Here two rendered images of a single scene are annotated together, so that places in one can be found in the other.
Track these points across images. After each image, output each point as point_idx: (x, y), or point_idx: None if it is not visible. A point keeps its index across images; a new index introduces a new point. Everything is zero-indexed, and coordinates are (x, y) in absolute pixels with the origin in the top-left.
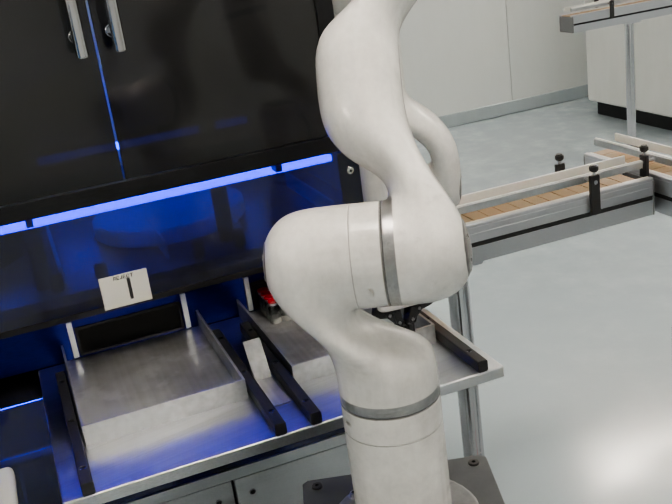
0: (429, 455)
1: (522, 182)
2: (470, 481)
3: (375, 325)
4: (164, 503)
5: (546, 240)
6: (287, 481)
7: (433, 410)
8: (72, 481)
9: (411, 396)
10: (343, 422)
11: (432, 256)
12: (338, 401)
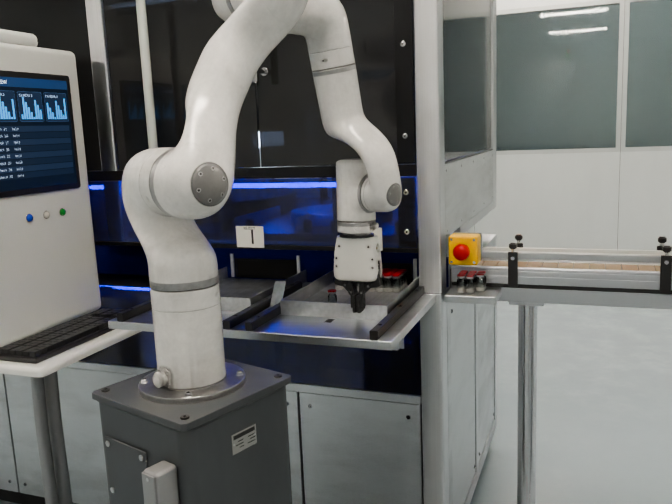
0: (177, 326)
1: (609, 251)
2: (257, 382)
3: (178, 232)
4: None
5: (607, 303)
6: (334, 410)
7: (184, 296)
8: None
9: (165, 278)
10: (266, 337)
11: (166, 178)
12: (280, 326)
